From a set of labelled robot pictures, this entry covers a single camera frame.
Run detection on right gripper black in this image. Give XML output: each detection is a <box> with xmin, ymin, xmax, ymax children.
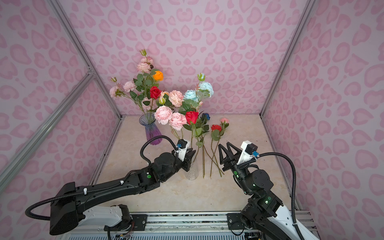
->
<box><xmin>218</xmin><ymin>142</ymin><xmax>255</xmax><ymax>196</ymax></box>

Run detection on clear glass cylinder vase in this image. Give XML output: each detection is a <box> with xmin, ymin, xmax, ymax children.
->
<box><xmin>185</xmin><ymin>157</ymin><xmax>199</xmax><ymax>181</ymax></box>

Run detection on pink rose stem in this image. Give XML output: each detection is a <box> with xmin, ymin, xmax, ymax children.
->
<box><xmin>220</xmin><ymin>118</ymin><xmax>230</xmax><ymax>136</ymax></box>

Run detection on blue rose stem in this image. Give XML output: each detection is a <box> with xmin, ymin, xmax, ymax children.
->
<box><xmin>201</xmin><ymin>113</ymin><xmax>210</xmax><ymax>178</ymax></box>

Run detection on small mixed roses spray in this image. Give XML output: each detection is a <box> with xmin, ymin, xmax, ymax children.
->
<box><xmin>154</xmin><ymin>97</ymin><xmax>187</xmax><ymax>140</ymax></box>

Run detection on purple glass vase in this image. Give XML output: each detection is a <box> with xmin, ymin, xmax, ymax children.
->
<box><xmin>139</xmin><ymin>114</ymin><xmax>162</xmax><ymax>141</ymax></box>

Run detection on teal peony branch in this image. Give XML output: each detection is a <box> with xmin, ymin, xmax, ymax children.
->
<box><xmin>179</xmin><ymin>73</ymin><xmax>214</xmax><ymax>115</ymax></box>

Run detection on large red rose stem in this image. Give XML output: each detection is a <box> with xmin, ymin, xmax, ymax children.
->
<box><xmin>183</xmin><ymin>111</ymin><xmax>203</xmax><ymax>157</ymax></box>
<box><xmin>149</xmin><ymin>86</ymin><xmax>162</xmax><ymax>113</ymax></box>

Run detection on orange rose stem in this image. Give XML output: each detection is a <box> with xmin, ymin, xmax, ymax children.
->
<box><xmin>134</xmin><ymin>69</ymin><xmax>164</xmax><ymax>114</ymax></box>

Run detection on pink peony branch with bud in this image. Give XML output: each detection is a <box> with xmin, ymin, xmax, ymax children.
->
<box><xmin>109</xmin><ymin>78</ymin><xmax>145</xmax><ymax>113</ymax></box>

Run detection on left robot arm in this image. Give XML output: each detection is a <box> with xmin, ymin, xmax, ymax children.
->
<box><xmin>25</xmin><ymin>149</ymin><xmax>196</xmax><ymax>236</ymax></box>

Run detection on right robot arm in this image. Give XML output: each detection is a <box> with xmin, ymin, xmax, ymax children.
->
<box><xmin>218</xmin><ymin>141</ymin><xmax>317</xmax><ymax>240</ymax></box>

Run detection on small pink peony sprig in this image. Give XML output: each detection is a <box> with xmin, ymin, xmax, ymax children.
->
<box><xmin>137</xmin><ymin>49</ymin><xmax>154</xmax><ymax>74</ymax></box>

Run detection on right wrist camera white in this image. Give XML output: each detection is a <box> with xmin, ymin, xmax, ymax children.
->
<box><xmin>237</xmin><ymin>141</ymin><xmax>259</xmax><ymax>166</ymax></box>

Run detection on right black corrugated cable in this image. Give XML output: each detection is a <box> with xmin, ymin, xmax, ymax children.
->
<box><xmin>236</xmin><ymin>152</ymin><xmax>305</xmax><ymax>240</ymax></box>

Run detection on black corrugated cable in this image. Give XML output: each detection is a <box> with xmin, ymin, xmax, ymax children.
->
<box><xmin>236</xmin><ymin>152</ymin><xmax>305</xmax><ymax>240</ymax></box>
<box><xmin>139</xmin><ymin>135</ymin><xmax>178</xmax><ymax>166</ymax></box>

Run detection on left black corrugated cable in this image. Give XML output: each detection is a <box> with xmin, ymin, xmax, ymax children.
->
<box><xmin>139</xmin><ymin>135</ymin><xmax>178</xmax><ymax>166</ymax></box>

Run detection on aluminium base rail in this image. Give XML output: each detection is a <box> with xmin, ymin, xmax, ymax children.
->
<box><xmin>55</xmin><ymin>209</ymin><xmax>320</xmax><ymax>240</ymax></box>

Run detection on right aluminium frame strut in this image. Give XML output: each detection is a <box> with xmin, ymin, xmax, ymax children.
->
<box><xmin>259</xmin><ymin>0</ymin><xmax>319</xmax><ymax>118</ymax></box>

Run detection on diagonal aluminium frame strut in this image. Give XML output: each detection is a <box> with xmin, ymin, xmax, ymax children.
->
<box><xmin>1</xmin><ymin>71</ymin><xmax>94</xmax><ymax>193</ymax></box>

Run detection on left aluminium frame strut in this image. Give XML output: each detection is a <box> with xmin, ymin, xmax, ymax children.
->
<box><xmin>47</xmin><ymin>0</ymin><xmax>123</xmax><ymax>120</ymax></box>

